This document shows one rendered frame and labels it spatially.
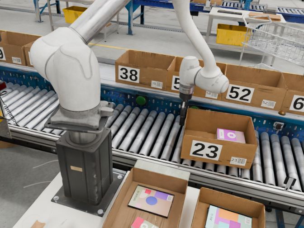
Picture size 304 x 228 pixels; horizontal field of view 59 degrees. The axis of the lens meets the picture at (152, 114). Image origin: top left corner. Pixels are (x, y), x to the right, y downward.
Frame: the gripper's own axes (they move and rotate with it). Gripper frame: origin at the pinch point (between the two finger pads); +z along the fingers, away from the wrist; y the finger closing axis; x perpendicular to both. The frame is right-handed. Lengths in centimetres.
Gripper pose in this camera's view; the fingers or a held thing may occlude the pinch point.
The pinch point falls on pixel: (182, 120)
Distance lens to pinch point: 169.8
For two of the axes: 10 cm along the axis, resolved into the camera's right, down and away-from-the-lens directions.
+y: -2.7, 5.0, -8.2
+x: 9.6, 1.9, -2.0
